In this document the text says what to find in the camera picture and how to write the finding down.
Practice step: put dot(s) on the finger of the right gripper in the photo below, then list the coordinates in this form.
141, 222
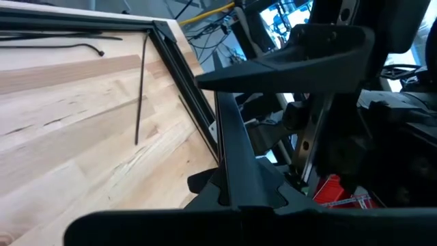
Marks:
307, 68
273, 133

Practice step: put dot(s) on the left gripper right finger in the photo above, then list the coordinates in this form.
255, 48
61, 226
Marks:
341, 229

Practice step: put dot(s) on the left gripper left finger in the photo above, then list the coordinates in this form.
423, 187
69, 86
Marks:
153, 229

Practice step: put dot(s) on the black duct cover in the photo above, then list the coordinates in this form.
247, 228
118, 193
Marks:
239, 153

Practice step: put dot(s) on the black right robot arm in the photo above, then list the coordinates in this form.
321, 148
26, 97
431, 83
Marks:
409, 136

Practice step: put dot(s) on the black zip tie hooked end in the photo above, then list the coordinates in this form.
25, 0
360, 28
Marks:
68, 45

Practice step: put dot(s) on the silver mounting bracket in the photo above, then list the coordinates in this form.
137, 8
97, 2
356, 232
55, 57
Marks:
212, 131

